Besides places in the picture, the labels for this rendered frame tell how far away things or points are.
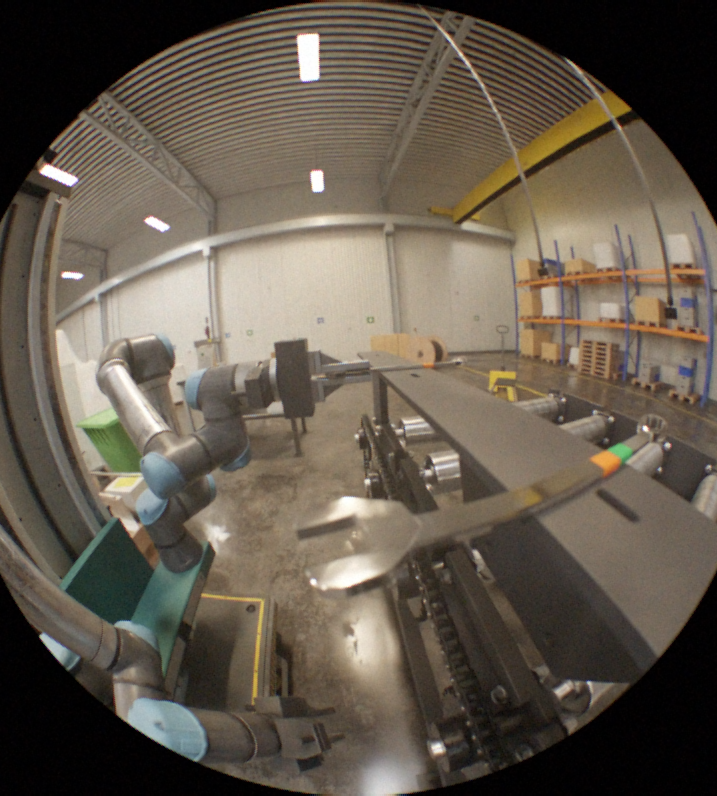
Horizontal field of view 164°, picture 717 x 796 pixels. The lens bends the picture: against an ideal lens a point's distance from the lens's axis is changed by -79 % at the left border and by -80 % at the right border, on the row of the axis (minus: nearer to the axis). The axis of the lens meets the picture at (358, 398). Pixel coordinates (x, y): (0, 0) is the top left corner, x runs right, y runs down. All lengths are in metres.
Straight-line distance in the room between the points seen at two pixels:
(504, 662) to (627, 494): 0.23
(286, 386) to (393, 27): 7.77
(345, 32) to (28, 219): 7.32
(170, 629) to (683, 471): 1.55
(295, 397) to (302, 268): 10.31
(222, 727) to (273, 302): 10.65
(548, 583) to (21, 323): 0.94
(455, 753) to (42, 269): 1.02
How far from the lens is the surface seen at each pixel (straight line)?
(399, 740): 1.24
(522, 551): 0.25
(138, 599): 0.86
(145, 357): 0.72
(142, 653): 0.44
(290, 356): 0.40
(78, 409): 3.65
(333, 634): 1.34
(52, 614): 0.39
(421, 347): 6.87
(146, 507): 0.74
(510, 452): 0.16
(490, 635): 0.34
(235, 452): 0.47
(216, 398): 0.45
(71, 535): 0.80
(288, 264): 10.81
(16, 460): 0.72
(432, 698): 0.91
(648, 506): 0.15
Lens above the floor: 1.24
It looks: 15 degrees down
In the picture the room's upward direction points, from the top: 5 degrees counter-clockwise
